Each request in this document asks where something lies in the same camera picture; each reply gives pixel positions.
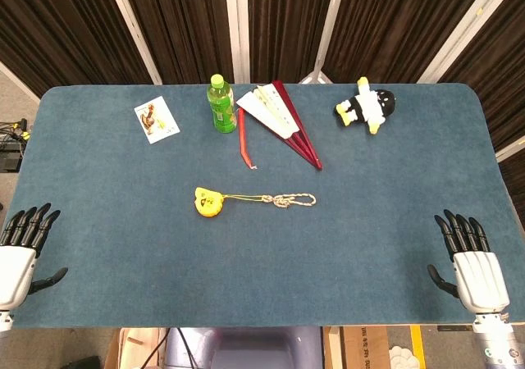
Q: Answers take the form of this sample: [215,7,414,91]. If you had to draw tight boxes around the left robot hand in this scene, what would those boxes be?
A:
[0,203,69,311]

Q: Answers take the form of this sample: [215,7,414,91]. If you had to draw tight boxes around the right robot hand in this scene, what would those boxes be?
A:
[427,209,512,316]

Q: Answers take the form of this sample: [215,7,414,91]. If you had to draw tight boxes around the yellow toy with rope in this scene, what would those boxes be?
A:
[194,186,317,219]

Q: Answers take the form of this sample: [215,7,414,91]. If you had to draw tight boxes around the white flower-shaped object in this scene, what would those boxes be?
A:
[388,344,419,369]

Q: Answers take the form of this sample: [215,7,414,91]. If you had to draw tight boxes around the cardboard box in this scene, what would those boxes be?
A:
[323,326,391,369]

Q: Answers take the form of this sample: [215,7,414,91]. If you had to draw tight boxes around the playing card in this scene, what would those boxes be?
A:
[134,95,181,145]

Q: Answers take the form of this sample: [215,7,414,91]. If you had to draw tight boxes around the black white plush toy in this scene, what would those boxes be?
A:
[335,76,397,135]

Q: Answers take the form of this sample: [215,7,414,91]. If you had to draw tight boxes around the blue table mat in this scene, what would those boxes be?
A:
[7,82,520,330]

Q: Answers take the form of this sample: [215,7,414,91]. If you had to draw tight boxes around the robot torso base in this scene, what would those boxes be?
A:
[162,326,325,369]

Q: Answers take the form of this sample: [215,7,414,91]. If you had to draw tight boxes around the red folding fan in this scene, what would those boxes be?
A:
[235,80,324,171]

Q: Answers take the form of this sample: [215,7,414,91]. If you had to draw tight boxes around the white screen foot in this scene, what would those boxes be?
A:
[298,68,334,85]

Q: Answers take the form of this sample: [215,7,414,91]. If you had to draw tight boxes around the green tea bottle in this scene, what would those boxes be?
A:
[207,73,239,134]

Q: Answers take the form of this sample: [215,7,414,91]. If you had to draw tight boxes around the black cable bundle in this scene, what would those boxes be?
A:
[0,117,33,173]

